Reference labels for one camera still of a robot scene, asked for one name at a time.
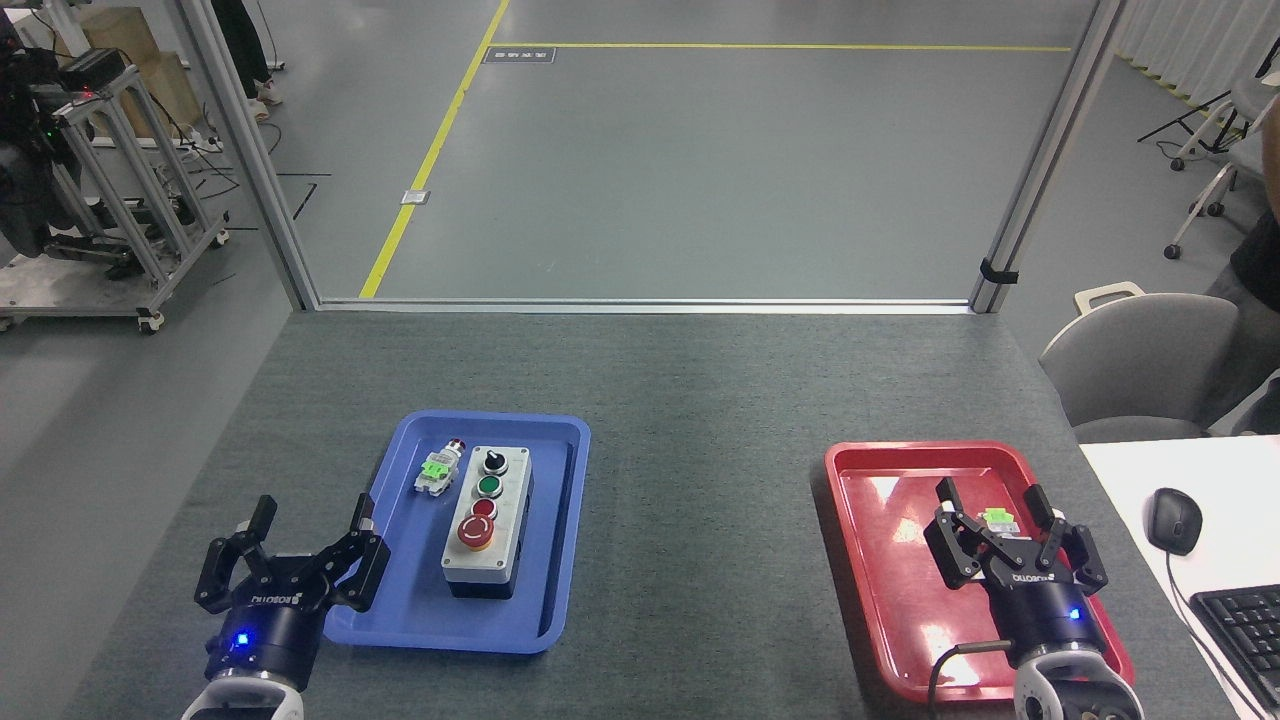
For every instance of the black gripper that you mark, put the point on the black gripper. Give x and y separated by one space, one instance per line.
1045 605
262 625

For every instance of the grey control box with buttons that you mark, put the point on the grey control box with buttons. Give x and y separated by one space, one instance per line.
500 560

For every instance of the cardboard box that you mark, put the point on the cardboard box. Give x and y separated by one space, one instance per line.
150 70

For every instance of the blue plastic tray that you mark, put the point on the blue plastic tray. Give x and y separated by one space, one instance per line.
400 590

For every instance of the red plastic tray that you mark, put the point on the red plastic tray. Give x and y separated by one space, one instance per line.
890 580

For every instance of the black computer mouse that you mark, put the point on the black computer mouse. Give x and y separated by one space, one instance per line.
1172 520

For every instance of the white desk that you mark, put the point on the white desk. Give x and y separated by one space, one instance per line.
1230 480

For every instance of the black keyboard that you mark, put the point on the black keyboard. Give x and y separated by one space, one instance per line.
1250 630

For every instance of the person in dark top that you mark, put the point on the person in dark top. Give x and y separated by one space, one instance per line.
1260 270

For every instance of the silver floor outlet plate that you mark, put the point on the silver floor outlet plate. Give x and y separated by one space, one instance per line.
415 197

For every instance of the grey office chair on wheels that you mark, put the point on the grey office chair on wheels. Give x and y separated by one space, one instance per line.
1230 180
1255 100

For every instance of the black floor stand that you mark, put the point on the black floor stand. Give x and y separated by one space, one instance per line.
1185 115

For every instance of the black machine on cart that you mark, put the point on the black machine on cart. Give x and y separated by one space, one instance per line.
25 180

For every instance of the person with white shoes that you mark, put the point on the person with white shoes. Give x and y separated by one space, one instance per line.
245 50

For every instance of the white curtain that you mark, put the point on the white curtain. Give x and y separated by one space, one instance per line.
1190 40

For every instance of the dark floor label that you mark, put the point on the dark floor label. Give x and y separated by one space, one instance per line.
519 55

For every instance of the green push button switch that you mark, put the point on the green push button switch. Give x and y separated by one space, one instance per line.
1000 518

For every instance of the red push button switch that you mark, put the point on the red push button switch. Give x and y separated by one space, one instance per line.
437 473

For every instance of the black clip on post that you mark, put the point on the black clip on post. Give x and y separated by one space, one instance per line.
995 272

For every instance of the aluminium frame cart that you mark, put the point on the aluminium frame cart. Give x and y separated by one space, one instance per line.
130 200

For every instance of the silver aluminium post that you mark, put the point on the silver aluminium post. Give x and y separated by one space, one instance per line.
1045 150
250 150

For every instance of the silver aluminium rail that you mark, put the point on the silver aluminium rail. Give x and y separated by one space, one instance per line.
640 305

